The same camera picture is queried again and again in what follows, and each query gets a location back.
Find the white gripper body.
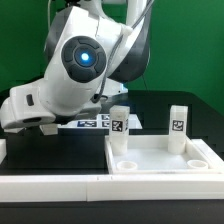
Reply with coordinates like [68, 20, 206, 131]
[0, 101, 101, 132]

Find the white square table top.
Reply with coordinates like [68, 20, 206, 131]
[105, 135, 224, 175]

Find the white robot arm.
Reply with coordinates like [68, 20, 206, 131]
[0, 0, 154, 130]

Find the white plate with fiducial tags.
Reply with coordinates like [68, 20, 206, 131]
[59, 114, 142, 129]

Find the white front fence bar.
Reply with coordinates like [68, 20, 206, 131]
[0, 174, 224, 202]

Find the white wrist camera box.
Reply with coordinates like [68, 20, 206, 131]
[0, 81, 55, 129]

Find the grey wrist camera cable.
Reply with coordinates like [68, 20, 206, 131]
[90, 0, 156, 104]

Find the white hanging cable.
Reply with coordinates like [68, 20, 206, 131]
[46, 0, 54, 31]

